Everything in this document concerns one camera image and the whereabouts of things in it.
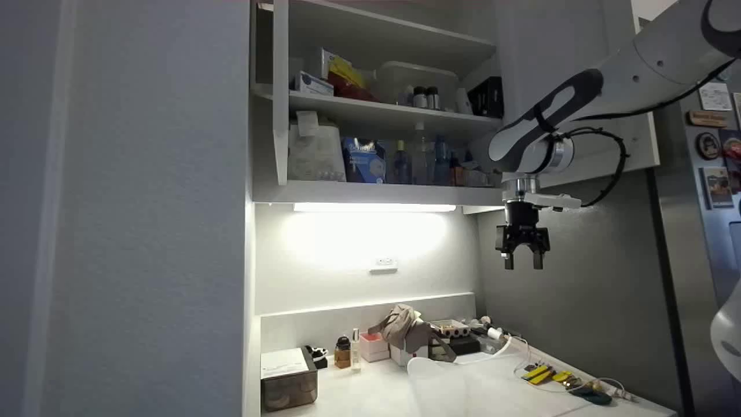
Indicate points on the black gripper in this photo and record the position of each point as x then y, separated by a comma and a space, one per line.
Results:
524, 233

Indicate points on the blue bottle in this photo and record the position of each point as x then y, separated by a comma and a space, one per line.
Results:
399, 162

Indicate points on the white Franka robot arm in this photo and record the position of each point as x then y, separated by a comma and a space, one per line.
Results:
656, 60

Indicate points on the orange bottle black cap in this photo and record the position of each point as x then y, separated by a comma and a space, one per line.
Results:
457, 172

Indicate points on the under-cabinet light strip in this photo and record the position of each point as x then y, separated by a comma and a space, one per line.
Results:
374, 206

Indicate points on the thin clear bottle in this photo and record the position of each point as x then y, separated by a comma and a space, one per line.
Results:
355, 349

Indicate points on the amber bottle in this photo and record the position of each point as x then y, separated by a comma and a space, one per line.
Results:
343, 354

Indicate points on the white cabinet door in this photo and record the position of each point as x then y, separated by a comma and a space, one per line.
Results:
539, 47

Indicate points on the black jars tray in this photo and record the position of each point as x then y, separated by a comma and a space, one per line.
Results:
464, 337

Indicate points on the dark small box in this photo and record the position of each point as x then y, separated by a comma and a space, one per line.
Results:
441, 349

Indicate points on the small yellow clip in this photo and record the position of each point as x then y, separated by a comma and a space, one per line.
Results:
562, 379

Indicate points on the crumpled beige cloth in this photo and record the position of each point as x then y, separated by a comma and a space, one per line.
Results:
406, 325

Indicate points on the grey refrigerator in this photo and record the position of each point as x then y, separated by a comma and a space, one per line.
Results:
686, 247

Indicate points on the black pouch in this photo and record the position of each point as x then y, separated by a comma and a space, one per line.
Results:
487, 96

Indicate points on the pink box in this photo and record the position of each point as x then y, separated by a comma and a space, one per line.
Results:
374, 345

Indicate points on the dark small jar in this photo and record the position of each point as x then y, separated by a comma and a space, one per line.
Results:
434, 98
420, 98

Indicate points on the picture magnet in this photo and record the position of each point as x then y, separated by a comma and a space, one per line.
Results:
719, 186

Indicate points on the clear plastic container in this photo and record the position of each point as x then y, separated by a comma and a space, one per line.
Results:
413, 79

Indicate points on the round dark magnet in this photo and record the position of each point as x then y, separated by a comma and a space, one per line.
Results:
706, 145

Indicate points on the small black device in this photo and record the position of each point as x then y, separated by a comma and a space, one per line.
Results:
312, 355

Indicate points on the white paper package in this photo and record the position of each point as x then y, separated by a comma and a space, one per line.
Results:
315, 151

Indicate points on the brown bar magnet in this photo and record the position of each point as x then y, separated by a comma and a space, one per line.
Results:
710, 118

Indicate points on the white card magnet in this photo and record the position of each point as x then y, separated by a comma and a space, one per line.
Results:
714, 96

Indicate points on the yellow and red box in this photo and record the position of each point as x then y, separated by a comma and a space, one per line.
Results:
345, 76

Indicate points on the brown box white lid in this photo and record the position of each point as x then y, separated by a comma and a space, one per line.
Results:
288, 377

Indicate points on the small white blue box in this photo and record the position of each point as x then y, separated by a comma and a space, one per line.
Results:
310, 84

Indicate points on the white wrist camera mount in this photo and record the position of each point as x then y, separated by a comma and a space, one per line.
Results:
549, 199

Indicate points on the white wall outlet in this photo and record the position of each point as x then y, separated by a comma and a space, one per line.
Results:
382, 264

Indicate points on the white wall cabinet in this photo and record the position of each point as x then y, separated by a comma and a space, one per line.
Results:
371, 193

